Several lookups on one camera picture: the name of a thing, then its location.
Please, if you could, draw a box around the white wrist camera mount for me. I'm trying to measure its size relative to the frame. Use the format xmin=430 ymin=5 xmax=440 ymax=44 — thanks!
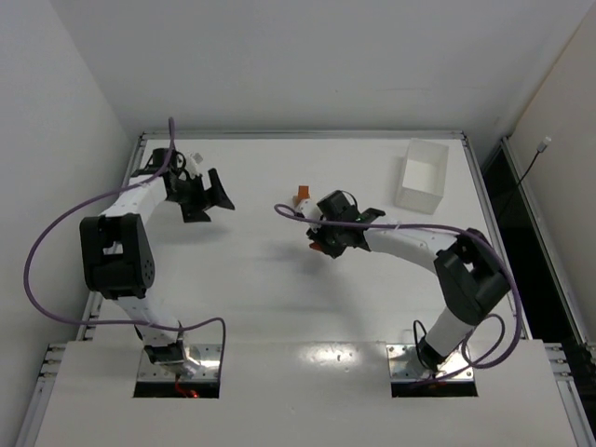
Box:
xmin=184 ymin=153 xmax=203 ymax=178
xmin=294 ymin=198 xmax=322 ymax=233

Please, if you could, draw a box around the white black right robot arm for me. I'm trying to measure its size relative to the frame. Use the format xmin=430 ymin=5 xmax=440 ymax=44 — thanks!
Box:
xmin=295 ymin=190 xmax=510 ymax=373

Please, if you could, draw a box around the white perforated box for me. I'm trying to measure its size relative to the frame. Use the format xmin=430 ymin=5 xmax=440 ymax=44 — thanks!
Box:
xmin=394 ymin=139 xmax=449 ymax=215

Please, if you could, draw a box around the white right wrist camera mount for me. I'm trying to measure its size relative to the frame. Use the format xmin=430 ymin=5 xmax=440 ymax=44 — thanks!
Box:
xmin=294 ymin=198 xmax=322 ymax=233

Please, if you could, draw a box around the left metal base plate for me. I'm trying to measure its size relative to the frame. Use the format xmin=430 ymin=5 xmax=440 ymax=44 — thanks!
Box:
xmin=136 ymin=344 xmax=223 ymax=383

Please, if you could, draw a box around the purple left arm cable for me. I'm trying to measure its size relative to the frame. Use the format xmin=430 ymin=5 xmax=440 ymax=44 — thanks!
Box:
xmin=22 ymin=116 xmax=227 ymax=369

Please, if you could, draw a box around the metal base plate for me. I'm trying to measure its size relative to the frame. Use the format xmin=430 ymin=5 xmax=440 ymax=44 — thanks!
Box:
xmin=136 ymin=344 xmax=223 ymax=383
xmin=386 ymin=343 xmax=476 ymax=384

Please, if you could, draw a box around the aluminium table frame rail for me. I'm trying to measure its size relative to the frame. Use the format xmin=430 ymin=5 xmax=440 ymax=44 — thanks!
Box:
xmin=32 ymin=132 xmax=595 ymax=446

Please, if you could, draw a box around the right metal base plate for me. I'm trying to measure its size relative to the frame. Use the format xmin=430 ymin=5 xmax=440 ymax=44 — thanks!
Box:
xmin=386 ymin=343 xmax=476 ymax=384

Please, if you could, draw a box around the red-brown arch wood block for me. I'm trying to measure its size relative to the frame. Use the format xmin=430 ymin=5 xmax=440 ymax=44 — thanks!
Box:
xmin=297 ymin=185 xmax=310 ymax=201

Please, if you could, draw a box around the red wire under table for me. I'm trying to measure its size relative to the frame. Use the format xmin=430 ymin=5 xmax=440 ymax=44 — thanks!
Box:
xmin=173 ymin=377 xmax=201 ymax=400

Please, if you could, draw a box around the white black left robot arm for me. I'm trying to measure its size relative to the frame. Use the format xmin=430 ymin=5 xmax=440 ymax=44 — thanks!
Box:
xmin=79 ymin=148 xmax=235 ymax=377

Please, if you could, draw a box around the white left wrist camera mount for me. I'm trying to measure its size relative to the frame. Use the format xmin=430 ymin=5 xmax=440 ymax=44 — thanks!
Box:
xmin=184 ymin=153 xmax=203 ymax=178

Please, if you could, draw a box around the black cable with white plug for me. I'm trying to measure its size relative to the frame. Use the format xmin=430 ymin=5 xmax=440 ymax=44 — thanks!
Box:
xmin=505 ymin=136 xmax=552 ymax=206

